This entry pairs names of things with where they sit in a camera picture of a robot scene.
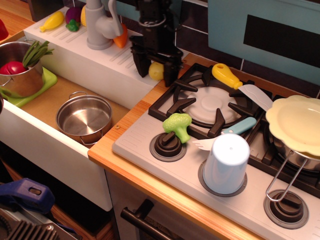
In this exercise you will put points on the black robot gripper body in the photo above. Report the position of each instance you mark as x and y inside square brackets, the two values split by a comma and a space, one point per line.
[156, 44]

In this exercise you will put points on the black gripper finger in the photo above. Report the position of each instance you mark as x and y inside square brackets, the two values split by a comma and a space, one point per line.
[171, 72]
[141, 61]

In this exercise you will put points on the yellow toy potato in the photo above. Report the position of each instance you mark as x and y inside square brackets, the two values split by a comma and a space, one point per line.
[156, 71]

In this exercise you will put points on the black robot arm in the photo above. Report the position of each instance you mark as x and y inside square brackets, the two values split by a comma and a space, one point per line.
[154, 13]

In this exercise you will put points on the small steel pot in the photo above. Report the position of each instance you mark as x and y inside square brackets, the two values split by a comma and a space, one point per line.
[84, 118]

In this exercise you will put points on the tall steel pot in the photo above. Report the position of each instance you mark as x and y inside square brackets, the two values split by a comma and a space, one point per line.
[16, 80]

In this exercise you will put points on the orange toy carrot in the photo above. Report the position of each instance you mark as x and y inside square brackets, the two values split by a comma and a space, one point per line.
[121, 41]

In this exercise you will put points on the black stove grate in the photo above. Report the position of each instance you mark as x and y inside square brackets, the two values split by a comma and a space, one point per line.
[214, 107]

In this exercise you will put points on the grey toy faucet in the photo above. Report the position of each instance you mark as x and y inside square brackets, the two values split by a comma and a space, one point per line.
[101, 29]

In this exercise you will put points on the light green toy broccoli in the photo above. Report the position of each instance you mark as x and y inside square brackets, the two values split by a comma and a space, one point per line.
[178, 123]

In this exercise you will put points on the yellow toy corn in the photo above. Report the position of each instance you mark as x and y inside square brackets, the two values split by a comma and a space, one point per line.
[83, 17]

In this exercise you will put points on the left black stove knob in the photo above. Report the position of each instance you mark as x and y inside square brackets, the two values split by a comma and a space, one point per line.
[167, 145]

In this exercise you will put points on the black stove knob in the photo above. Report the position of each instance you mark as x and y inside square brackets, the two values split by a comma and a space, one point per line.
[289, 210]
[167, 145]

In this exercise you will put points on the purple toy eggplant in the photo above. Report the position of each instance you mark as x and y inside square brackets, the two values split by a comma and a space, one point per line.
[73, 13]

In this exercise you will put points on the green cutting board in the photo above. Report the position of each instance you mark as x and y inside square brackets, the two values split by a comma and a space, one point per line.
[50, 80]

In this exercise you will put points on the yellow toy squash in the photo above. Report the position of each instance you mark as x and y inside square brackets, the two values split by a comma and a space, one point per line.
[54, 21]

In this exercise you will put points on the green toy beans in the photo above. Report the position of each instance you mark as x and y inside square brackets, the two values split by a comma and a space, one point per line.
[35, 52]

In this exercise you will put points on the light blue plastic cup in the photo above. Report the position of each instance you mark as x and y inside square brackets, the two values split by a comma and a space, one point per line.
[225, 168]

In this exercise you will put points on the teal microwave cabinet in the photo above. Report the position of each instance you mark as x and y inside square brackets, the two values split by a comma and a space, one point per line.
[283, 35]

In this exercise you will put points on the red toy tomato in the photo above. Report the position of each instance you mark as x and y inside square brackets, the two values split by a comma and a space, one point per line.
[13, 68]

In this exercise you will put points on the pale yellow plate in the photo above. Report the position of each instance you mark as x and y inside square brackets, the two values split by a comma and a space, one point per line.
[295, 121]

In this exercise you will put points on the red object at edge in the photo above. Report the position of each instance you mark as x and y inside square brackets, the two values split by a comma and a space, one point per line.
[3, 31]

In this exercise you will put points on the blue clamp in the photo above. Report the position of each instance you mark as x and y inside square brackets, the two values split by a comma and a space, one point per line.
[27, 194]

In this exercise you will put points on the right black stove knob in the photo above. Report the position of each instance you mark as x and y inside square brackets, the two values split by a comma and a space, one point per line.
[289, 210]

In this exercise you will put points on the black ribbed metal base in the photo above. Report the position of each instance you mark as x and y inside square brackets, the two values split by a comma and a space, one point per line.
[24, 225]

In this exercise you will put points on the blue handled white fork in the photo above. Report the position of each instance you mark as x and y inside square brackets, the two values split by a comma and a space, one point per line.
[238, 128]

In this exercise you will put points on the yellow handled toy knife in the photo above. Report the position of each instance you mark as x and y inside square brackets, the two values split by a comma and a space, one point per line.
[223, 73]

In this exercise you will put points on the black oven door handle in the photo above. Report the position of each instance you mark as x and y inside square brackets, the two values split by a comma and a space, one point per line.
[137, 219]

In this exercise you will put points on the steel saucepan with wire handle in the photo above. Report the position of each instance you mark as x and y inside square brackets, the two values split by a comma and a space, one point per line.
[297, 161]

